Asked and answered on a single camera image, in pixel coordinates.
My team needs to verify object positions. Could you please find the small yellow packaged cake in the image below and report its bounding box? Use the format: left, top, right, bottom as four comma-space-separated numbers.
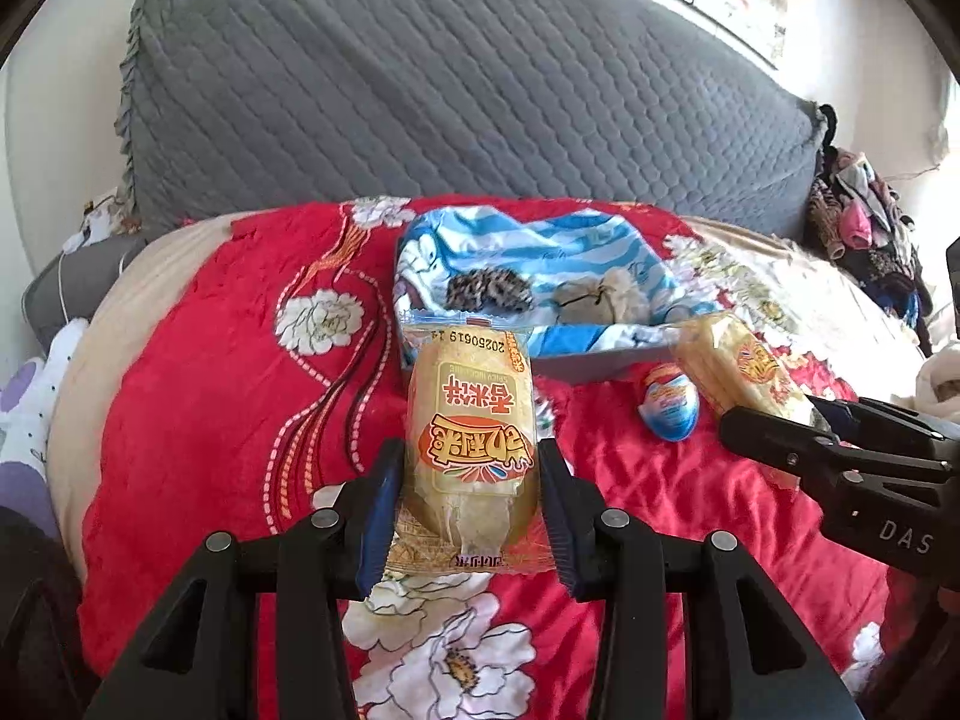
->
674, 312, 828, 431

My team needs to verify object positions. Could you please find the blue red toy egg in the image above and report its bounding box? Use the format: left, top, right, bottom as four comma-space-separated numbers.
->
638, 362, 700, 442

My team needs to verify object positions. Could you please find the yellow packaged rice cake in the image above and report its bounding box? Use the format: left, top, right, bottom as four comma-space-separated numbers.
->
387, 325, 553, 575

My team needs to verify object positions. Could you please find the beige sheer stocking bundle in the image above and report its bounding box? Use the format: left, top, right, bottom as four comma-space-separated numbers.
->
551, 266, 652, 325

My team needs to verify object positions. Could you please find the leopard print scrunchie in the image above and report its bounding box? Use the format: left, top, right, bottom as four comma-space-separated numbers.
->
444, 268, 534, 314

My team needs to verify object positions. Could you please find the pile of clothes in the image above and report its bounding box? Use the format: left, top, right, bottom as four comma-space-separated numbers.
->
804, 104, 932, 356

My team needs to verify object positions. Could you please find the white purple plush toy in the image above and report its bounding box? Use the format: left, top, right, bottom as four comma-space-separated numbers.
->
0, 319, 88, 541

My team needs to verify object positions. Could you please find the blue white striped cloth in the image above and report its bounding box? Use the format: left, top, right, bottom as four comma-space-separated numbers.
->
394, 203, 721, 367

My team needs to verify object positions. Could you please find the grey pillow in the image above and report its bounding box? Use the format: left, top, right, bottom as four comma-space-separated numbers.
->
21, 234, 148, 353

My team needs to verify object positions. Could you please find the grey quilted headboard cover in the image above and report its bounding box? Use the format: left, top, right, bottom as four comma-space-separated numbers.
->
116, 0, 825, 239

